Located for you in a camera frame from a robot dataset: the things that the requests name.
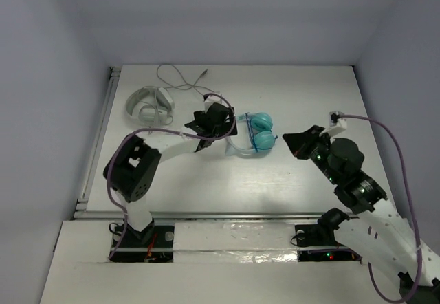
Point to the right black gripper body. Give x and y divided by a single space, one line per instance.
317 148

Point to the teal over-ear headphones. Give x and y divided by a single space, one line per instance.
260 134

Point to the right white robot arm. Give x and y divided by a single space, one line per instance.
372 228

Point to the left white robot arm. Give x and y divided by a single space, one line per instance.
131 169

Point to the white over-ear headphones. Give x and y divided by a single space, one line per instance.
151 106

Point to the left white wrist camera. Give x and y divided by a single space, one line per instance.
211 98

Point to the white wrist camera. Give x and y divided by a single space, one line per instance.
211 98
337 124

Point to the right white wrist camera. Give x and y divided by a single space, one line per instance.
337 124

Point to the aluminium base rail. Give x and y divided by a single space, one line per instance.
311 241

